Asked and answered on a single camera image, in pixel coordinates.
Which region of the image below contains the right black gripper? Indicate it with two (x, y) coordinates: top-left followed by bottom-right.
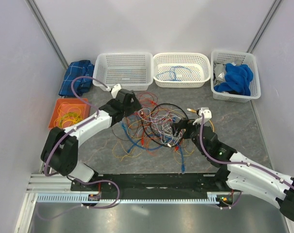
(170, 117), (207, 155)

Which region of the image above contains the thin blue wire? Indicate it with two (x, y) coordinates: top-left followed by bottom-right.
(156, 65), (194, 82)

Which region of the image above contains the thick yellow ethernet cable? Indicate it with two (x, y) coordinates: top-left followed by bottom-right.
(53, 101), (86, 128)

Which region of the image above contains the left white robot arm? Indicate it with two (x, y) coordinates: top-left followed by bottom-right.
(41, 88), (142, 191)

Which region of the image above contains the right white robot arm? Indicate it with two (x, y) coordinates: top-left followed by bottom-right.
(171, 118), (294, 222)

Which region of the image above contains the left white perforated basket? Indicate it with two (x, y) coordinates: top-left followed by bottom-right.
(93, 52), (154, 91)

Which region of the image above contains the white perforated basket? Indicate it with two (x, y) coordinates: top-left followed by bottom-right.
(93, 52), (154, 91)
(211, 49), (261, 103)
(153, 52), (212, 88)

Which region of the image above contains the middle white perforated basket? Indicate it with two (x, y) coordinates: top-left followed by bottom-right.
(153, 52), (212, 88)

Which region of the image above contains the orange plastic tray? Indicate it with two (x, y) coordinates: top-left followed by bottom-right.
(48, 98), (90, 129)

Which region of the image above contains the blue plaid cloth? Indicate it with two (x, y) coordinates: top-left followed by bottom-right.
(59, 60), (95, 97)

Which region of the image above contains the grey cloth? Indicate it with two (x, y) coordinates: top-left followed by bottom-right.
(212, 59), (240, 94)

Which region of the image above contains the right white perforated basket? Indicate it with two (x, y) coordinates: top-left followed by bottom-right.
(211, 49), (261, 103)

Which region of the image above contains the blue towel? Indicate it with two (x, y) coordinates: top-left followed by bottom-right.
(214, 63), (254, 96)

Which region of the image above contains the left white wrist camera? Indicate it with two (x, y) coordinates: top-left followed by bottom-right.
(106, 84), (122, 98)

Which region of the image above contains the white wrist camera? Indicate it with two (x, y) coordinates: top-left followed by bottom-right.
(193, 107), (212, 125)
(106, 84), (122, 98)

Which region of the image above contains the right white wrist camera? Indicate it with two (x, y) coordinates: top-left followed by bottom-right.
(193, 107), (212, 125)

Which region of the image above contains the white thin wire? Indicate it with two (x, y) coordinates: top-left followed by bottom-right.
(137, 106), (184, 148)

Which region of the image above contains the black cable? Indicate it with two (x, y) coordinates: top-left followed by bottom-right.
(141, 103), (190, 148)

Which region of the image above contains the orange wire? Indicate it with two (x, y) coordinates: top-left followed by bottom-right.
(142, 138), (167, 156)

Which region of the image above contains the thin yellow wire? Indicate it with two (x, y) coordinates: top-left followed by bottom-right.
(113, 121), (196, 168)

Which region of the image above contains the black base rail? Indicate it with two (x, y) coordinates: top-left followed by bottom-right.
(70, 172), (232, 199)

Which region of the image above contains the light blue cable duct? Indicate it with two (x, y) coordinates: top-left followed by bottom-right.
(36, 193), (219, 204)

